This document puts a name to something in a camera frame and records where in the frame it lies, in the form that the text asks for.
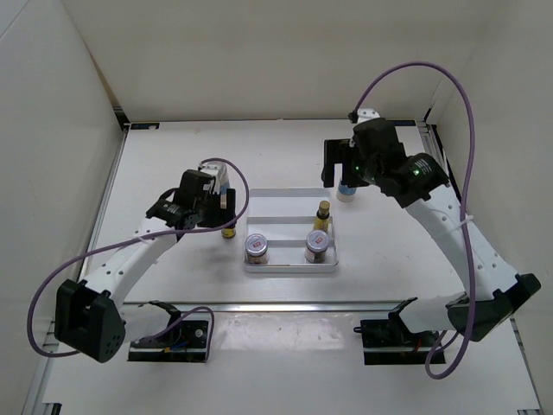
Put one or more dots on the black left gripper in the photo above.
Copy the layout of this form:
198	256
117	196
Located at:
220	217

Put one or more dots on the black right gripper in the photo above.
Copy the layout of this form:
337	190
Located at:
335	152

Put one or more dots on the small yellow-label bottle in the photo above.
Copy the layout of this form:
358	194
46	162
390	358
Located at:
228	232
322	216

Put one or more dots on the tall blue-label jar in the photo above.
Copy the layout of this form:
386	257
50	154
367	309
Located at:
224	185
345	193

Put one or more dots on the short spice jar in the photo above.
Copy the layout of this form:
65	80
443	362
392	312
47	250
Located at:
256	249
317	243

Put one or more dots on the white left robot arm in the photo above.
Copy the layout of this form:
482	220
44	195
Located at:
88	314

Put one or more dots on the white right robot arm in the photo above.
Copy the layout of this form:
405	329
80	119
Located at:
493	289

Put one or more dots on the white divided tray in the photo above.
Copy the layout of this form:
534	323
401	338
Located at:
285	216

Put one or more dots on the right dark corner label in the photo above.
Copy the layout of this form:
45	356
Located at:
404	122

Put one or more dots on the dark corner label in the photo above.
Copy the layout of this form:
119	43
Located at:
404	122
144	126

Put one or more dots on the left dark corner label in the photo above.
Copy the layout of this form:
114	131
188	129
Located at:
144	126

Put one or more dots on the aluminium frame rail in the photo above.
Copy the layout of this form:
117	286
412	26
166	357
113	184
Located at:
265	307

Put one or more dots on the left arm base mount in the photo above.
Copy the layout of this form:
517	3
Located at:
188	341

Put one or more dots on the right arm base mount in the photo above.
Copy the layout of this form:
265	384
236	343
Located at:
387	342

